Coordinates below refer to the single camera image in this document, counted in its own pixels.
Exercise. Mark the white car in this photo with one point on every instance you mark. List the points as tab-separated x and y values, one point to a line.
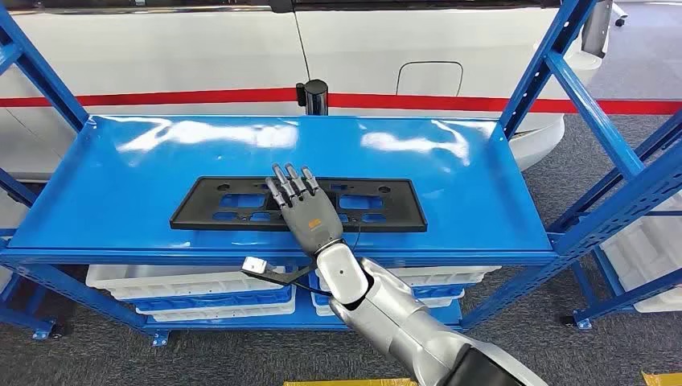
160	53

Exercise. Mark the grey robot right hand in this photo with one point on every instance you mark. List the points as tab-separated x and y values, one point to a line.
311	224

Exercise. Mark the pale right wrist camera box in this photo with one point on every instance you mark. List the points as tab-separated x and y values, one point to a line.
255	265

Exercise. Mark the black plastic plate frame part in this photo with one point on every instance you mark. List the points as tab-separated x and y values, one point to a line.
202	213

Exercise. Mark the black stanchion post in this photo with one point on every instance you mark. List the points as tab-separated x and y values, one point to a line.
315	96

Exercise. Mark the red barrier belt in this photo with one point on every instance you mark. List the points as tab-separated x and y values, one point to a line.
160	98

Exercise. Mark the blue plastic bin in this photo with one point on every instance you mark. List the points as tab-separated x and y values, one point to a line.
437	292
213	301

